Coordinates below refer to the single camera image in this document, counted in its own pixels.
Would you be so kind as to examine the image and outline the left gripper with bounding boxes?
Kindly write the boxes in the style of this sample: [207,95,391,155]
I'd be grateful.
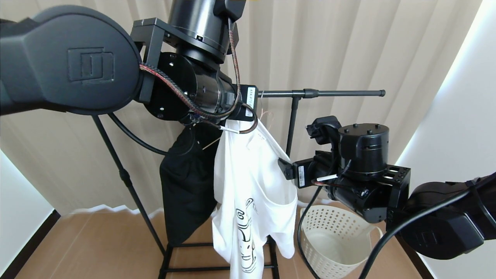
[145,52,259,125]

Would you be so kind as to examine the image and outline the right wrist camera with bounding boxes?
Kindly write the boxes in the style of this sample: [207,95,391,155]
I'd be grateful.
[306,115,342,146]

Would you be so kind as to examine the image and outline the black shorts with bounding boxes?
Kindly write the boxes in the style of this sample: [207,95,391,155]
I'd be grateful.
[160,123,226,247]

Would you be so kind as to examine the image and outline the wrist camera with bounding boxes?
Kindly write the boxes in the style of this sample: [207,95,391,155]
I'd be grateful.
[306,115,342,146]
[214,0,247,22]

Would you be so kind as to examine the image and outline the white laundry basket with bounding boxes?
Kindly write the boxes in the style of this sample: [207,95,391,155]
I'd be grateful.
[299,205,384,279]

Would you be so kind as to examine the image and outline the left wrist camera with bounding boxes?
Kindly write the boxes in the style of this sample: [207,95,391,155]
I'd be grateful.
[214,0,247,22]

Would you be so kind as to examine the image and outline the white garment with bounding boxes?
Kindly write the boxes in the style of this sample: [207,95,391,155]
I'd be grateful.
[211,118,299,279]

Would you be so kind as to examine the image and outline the black clothes rack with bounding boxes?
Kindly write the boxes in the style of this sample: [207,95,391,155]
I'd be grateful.
[91,88,386,279]

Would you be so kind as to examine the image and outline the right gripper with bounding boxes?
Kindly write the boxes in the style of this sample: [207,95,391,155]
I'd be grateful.
[278,151,390,224]

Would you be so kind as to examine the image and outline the beige curtain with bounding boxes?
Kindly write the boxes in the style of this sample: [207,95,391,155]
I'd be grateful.
[0,0,483,215]

